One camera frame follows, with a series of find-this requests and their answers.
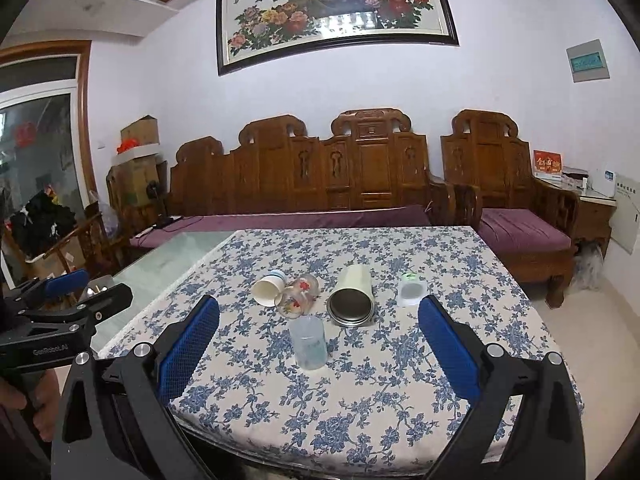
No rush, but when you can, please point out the white box blue label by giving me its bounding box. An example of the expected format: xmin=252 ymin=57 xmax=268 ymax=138
xmin=594 ymin=166 xmax=619 ymax=199

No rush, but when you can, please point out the clear plastic bag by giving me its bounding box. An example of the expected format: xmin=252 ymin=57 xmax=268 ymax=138
xmin=572 ymin=241 xmax=606 ymax=292

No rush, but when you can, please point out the blue floral tablecloth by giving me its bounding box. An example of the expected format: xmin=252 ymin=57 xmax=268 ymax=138
xmin=97 ymin=226 xmax=585 ymax=463

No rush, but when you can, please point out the person's left hand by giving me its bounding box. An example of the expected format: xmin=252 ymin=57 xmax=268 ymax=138
xmin=0 ymin=372 xmax=61 ymax=443

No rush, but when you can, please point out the white paper cup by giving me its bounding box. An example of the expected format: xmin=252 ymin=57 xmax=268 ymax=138
xmin=251 ymin=270 xmax=288 ymax=308

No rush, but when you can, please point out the red gift box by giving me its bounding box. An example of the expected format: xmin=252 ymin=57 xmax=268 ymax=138
xmin=532 ymin=149 xmax=565 ymax=181

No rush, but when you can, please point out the large cardboard box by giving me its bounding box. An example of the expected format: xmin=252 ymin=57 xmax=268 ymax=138
xmin=105 ymin=157 xmax=169 ymax=209

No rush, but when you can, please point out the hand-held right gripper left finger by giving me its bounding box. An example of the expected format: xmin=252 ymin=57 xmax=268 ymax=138
xmin=51 ymin=294 xmax=221 ymax=480

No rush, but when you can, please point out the open cardboard box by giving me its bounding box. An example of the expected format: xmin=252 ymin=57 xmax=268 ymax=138
xmin=120 ymin=115 xmax=161 ymax=147

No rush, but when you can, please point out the framed peacock flower painting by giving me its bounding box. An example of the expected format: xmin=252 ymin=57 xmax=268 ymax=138
xmin=215 ymin=0 xmax=460 ymax=77

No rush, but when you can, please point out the cream metal tumbler cup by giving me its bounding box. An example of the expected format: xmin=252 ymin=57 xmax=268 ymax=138
xmin=326 ymin=264 xmax=377 ymax=328

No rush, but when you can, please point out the wooden side table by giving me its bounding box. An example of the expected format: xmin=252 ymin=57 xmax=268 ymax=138
xmin=537 ymin=179 xmax=619 ymax=263

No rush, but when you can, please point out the carved wooden armchair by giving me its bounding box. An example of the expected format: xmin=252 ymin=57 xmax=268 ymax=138
xmin=440 ymin=109 xmax=582 ymax=310

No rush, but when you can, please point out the white wall cabinet door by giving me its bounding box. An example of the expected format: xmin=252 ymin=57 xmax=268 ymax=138
xmin=611 ymin=172 xmax=640 ymax=257

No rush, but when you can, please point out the black desk fan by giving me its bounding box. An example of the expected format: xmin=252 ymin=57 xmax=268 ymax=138
xmin=145 ymin=180 xmax=170 ymax=227

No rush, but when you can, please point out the floral glass cup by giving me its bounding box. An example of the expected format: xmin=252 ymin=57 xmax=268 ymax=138
xmin=274 ymin=273 xmax=321 ymax=319

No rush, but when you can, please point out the long purple sofa cushion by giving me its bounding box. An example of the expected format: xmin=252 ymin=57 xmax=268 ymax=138
xmin=131 ymin=204 xmax=432 ymax=252

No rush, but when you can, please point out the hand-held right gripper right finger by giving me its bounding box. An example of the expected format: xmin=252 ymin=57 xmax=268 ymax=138
xmin=417 ymin=295 xmax=587 ymax=480

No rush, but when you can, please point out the grey wall electrical panel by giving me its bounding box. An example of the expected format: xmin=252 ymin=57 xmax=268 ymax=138
xmin=565 ymin=38 xmax=611 ymax=82

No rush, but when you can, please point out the dark cloth pile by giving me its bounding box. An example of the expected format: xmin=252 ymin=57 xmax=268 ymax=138
xmin=9 ymin=192 xmax=77 ymax=259

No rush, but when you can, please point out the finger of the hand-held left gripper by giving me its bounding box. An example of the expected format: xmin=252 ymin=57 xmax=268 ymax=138
xmin=4 ymin=269 xmax=90 ymax=317
xmin=15 ymin=283 xmax=134 ymax=336

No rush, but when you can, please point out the wooden chair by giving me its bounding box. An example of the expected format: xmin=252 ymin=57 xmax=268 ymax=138
xmin=44 ymin=202 xmax=132 ymax=282

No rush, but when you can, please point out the carved wooden sofa bench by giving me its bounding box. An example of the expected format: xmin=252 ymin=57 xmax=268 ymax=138
xmin=167 ymin=108 xmax=482 ymax=241

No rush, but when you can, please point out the small clear plastic cup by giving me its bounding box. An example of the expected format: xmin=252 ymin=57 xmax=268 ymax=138
xmin=397 ymin=272 xmax=428 ymax=307

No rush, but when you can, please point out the wooden framed glass door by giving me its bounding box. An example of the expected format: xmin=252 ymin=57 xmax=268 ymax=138
xmin=0 ymin=40 xmax=99 ymax=288

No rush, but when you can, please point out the square purple seat cushion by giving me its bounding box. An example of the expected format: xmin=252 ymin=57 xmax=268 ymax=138
xmin=478 ymin=208 xmax=573 ymax=257

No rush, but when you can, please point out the translucent plastic cup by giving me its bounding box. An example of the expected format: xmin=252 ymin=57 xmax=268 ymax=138
xmin=288 ymin=315 xmax=327 ymax=372

